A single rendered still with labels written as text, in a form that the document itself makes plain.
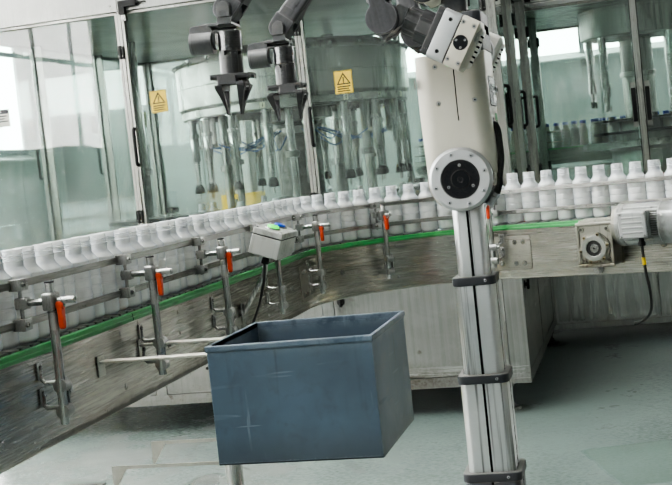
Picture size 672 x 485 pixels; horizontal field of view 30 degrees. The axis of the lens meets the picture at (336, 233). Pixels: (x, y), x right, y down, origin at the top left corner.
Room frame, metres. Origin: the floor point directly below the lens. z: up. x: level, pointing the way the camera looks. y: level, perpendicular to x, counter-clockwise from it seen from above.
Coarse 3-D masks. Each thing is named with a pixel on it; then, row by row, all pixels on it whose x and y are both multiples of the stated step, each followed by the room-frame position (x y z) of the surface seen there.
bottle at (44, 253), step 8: (40, 248) 2.29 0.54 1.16; (48, 248) 2.30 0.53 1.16; (40, 256) 2.29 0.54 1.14; (48, 256) 2.30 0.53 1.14; (40, 264) 2.29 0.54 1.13; (48, 264) 2.29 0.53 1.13; (56, 264) 2.30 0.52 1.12; (48, 272) 2.28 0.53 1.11; (56, 280) 2.29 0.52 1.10; (56, 288) 2.29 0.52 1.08
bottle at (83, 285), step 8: (64, 240) 2.41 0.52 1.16; (72, 240) 2.41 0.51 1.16; (72, 248) 2.41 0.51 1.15; (80, 248) 2.42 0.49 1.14; (72, 256) 2.41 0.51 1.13; (80, 256) 2.41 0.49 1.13; (80, 264) 2.40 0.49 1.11; (88, 272) 2.42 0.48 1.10; (80, 280) 2.40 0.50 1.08; (88, 280) 2.41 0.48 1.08; (80, 288) 2.40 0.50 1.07; (88, 288) 2.41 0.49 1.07; (80, 296) 2.40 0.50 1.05; (88, 296) 2.41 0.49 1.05; (80, 312) 2.40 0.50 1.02; (88, 312) 2.41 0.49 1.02; (80, 320) 2.40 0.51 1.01; (88, 320) 2.41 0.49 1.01
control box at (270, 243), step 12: (264, 228) 3.14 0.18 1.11; (288, 228) 3.24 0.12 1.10; (252, 240) 3.14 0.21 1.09; (264, 240) 3.13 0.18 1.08; (276, 240) 3.13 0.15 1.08; (288, 240) 3.19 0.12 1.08; (252, 252) 3.14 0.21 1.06; (264, 252) 3.13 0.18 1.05; (276, 252) 3.13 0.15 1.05; (288, 252) 3.22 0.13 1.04; (264, 264) 3.17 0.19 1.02; (264, 276) 3.17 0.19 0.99; (252, 300) 3.21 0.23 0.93
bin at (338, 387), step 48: (240, 336) 2.44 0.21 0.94; (288, 336) 2.54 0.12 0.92; (336, 336) 2.52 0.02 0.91; (384, 336) 2.29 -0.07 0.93; (240, 384) 2.25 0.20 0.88; (288, 384) 2.23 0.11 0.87; (336, 384) 2.20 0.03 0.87; (384, 384) 2.25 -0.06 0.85; (240, 432) 2.25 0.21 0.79; (288, 432) 2.23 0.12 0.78; (336, 432) 2.21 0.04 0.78; (384, 432) 2.21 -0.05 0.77
